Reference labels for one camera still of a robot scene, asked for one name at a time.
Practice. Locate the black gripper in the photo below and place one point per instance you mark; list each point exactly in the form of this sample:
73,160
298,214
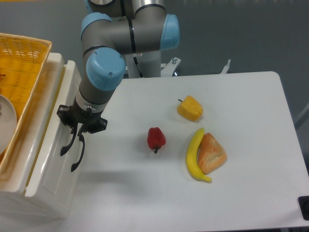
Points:
90,121

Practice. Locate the black top drawer handle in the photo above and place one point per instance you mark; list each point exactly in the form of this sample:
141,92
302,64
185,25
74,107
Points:
66,148

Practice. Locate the black drawer handle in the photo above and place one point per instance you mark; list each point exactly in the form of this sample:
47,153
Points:
66,148
76,165

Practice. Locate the white drawer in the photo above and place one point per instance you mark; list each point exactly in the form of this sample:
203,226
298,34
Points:
51,175

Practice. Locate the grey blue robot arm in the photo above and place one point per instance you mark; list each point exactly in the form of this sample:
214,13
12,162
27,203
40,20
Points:
111,30

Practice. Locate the white drawer cabinet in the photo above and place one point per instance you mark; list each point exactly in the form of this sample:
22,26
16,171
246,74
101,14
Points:
14,181

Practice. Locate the white plate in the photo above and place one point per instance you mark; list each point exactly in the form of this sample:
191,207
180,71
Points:
8,122

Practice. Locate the red bell pepper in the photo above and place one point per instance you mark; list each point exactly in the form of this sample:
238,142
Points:
155,139

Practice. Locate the yellow wicker basket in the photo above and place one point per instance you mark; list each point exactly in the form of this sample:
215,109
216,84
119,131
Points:
22,59

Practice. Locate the yellow bell pepper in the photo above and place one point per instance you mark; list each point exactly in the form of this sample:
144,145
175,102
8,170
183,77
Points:
190,108

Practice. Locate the yellow banana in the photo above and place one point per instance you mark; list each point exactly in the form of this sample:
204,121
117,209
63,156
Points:
191,157

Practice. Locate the bread piece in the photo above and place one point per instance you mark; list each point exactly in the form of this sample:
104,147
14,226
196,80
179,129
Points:
211,155

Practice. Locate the black corner object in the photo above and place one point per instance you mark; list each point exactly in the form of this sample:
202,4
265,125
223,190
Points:
304,206

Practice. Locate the black lower drawer handle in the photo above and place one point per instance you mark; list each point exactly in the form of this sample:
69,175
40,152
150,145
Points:
76,165

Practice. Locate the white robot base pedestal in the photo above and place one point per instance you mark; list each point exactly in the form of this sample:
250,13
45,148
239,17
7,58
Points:
148,64

